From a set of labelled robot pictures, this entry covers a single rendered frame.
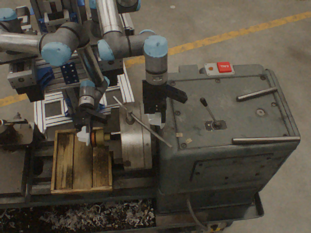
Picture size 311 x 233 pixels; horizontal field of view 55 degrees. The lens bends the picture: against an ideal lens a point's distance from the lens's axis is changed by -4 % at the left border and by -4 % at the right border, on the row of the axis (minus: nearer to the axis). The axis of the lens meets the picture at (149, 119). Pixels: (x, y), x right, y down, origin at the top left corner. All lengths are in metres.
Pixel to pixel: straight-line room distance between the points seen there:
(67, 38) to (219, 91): 0.70
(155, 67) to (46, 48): 0.53
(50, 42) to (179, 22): 2.55
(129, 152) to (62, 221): 0.73
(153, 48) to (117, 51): 0.15
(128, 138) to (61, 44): 0.48
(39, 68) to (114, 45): 0.88
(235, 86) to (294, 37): 2.56
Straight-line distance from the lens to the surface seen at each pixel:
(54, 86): 2.01
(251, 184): 1.65
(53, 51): 1.36
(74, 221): 1.85
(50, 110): 2.73
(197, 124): 1.28
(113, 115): 1.40
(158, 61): 1.01
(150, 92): 1.09
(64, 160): 1.66
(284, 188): 2.71
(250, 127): 1.32
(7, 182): 1.60
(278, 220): 2.59
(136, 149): 1.30
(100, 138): 1.41
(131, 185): 1.57
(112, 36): 1.10
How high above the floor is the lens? 2.32
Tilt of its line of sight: 56 degrees down
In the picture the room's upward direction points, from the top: straight up
